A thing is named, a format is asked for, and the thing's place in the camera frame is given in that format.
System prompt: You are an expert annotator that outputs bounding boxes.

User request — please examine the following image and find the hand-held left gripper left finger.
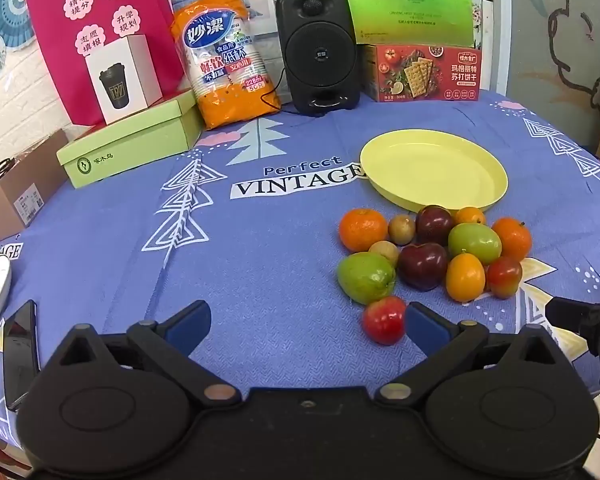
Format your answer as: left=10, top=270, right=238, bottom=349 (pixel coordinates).
left=47, top=300, right=243, bottom=404

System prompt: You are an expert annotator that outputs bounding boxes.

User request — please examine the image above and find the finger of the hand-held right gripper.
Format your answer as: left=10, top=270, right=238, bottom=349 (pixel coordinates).
left=545, top=296, right=593, bottom=336

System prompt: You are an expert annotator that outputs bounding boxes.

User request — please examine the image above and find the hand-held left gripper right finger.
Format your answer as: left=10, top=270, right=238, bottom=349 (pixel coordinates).
left=377, top=302, right=574, bottom=404

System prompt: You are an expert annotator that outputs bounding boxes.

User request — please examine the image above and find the small red apple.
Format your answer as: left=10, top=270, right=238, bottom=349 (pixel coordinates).
left=362, top=296, right=407, bottom=346

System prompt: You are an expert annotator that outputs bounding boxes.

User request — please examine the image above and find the yellow-orange citrus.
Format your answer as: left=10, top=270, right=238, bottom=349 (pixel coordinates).
left=446, top=253, right=486, bottom=303

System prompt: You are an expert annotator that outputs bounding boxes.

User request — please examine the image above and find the oval green mango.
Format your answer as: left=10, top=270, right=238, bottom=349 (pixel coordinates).
left=336, top=252, right=397, bottom=306

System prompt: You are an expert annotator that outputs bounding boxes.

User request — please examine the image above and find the small brown round fruit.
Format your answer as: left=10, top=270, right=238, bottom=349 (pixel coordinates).
left=368, top=240, right=400, bottom=267
left=388, top=214, right=417, bottom=246

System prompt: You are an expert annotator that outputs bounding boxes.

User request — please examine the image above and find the orange mandarin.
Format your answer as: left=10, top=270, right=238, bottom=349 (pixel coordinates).
left=491, top=217, right=533, bottom=262
left=339, top=208, right=389, bottom=253

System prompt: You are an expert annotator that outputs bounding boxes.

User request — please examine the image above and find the small orange citrus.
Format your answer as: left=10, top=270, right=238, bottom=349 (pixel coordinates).
left=454, top=206, right=487, bottom=227

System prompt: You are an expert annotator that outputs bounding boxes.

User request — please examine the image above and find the yellow-green plastic plate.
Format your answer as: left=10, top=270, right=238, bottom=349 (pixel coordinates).
left=359, top=130, right=510, bottom=215

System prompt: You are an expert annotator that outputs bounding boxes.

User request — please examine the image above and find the dark red plum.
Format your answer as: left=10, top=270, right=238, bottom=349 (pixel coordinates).
left=397, top=242, right=449, bottom=292

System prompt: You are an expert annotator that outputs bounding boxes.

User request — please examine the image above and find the small red-green mango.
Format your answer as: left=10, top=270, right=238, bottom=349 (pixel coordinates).
left=486, top=256, right=523, bottom=299

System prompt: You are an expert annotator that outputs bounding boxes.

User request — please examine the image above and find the blue printed tablecloth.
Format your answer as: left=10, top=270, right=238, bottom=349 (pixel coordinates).
left=0, top=87, right=600, bottom=461

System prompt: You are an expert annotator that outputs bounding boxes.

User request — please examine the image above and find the dark red apple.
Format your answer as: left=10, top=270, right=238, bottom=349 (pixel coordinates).
left=415, top=205, right=456, bottom=247

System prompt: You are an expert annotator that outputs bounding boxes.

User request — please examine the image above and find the black smartphone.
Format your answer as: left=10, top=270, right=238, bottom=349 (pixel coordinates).
left=2, top=300, right=42, bottom=412

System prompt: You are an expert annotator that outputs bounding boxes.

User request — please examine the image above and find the light green shoe box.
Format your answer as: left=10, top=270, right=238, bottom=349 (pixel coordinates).
left=56, top=91, right=204, bottom=190

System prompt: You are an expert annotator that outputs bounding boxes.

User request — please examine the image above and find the brown cardboard box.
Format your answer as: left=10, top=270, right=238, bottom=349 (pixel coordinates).
left=0, top=128, right=72, bottom=249

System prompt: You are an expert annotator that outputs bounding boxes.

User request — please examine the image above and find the white cup box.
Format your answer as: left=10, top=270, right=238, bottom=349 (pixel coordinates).
left=84, top=34, right=164, bottom=126

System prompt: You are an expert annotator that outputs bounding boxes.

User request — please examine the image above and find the red cracker box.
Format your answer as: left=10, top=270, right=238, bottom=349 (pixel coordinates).
left=362, top=43, right=483, bottom=104

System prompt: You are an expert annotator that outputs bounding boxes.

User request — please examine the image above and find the orange paper cup pack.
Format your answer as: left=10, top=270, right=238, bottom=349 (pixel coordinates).
left=172, top=0, right=283, bottom=131

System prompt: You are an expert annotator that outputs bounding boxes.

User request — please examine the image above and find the black speaker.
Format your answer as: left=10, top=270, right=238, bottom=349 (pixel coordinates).
left=274, top=0, right=364, bottom=116

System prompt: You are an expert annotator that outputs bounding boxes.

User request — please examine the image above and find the pink paper bag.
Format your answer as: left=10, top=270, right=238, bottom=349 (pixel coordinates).
left=24, top=0, right=182, bottom=127

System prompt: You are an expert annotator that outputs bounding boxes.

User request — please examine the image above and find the green gift box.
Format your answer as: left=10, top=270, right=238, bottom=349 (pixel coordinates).
left=340, top=0, right=474, bottom=47

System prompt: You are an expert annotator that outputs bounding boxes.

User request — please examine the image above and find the black speaker cable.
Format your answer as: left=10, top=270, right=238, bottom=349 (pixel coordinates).
left=267, top=66, right=306, bottom=117

